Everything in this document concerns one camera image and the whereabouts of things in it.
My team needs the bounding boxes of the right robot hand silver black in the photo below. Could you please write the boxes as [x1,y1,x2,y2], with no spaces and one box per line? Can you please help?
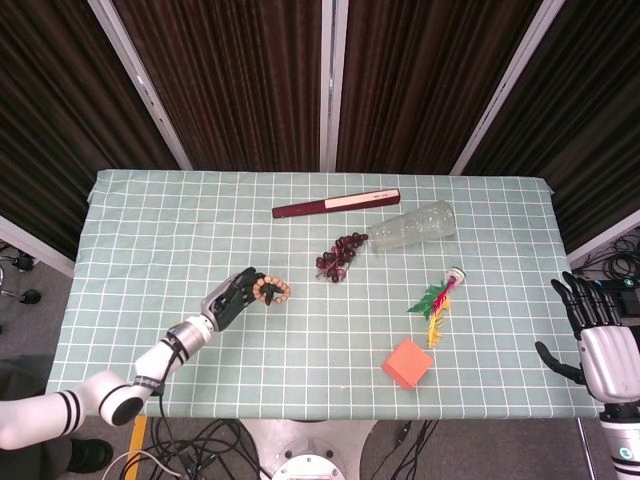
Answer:
[534,271,640,404]

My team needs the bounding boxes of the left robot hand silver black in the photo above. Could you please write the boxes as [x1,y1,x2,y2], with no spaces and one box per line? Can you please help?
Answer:
[200,266,284,334]

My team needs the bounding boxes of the wooden bead bracelet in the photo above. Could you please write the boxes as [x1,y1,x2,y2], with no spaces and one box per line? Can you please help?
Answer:
[252,275,292,307]

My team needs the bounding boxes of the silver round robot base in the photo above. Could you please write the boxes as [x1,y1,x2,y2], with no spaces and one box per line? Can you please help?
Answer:
[239,418,376,480]

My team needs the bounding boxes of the black power strip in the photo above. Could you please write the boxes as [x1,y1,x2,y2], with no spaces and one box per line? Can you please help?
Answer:
[594,277,640,317]

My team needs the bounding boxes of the green checked tablecloth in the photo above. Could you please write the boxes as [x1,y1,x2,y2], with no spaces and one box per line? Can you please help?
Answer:
[44,168,601,421]

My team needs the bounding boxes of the maroon folding fan cream label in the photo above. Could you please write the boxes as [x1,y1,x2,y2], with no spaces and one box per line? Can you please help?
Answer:
[271,188,402,220]

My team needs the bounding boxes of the dark red grape bunch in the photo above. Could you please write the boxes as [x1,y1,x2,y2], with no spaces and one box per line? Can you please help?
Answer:
[314,231,370,284]

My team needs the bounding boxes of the yellow floor tape strip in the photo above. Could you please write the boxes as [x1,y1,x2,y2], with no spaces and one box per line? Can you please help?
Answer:
[128,415,150,455]

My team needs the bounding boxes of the colourful feather shuttlecock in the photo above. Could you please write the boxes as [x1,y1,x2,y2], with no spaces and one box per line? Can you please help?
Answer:
[405,267,468,350]

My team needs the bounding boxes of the orange cube box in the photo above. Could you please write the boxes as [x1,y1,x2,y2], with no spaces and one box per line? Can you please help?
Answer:
[381,337,434,390]

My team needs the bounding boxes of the black wheeled stand base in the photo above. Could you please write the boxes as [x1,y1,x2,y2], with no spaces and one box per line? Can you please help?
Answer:
[0,241,42,306]

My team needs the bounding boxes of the black shoe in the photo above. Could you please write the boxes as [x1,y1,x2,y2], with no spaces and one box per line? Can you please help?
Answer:
[68,438,114,472]

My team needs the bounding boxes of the clear plastic bottle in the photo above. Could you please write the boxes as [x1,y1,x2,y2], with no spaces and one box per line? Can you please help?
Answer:
[366,200,457,253]

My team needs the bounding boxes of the dark brown curtain panel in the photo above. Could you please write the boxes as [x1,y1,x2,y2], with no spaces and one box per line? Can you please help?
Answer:
[112,0,324,172]
[0,0,182,261]
[335,0,544,174]
[464,0,640,254]

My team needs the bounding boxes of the black coiled cables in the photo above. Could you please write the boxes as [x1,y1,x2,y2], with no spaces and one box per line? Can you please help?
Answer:
[574,233,640,282]

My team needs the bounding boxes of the white frame post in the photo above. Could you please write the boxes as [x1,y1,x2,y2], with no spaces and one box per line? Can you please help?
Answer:
[449,0,566,176]
[87,0,194,171]
[318,0,350,172]
[567,207,640,266]
[0,214,77,279]

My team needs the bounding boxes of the black floor cable bundle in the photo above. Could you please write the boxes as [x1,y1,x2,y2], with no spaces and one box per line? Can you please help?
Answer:
[102,417,264,480]

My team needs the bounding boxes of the white floor cable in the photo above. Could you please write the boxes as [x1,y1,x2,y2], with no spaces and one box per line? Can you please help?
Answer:
[102,449,187,480]

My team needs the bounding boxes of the black cable with plug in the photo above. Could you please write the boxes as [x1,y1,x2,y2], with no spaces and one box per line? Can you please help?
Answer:
[387,418,441,480]

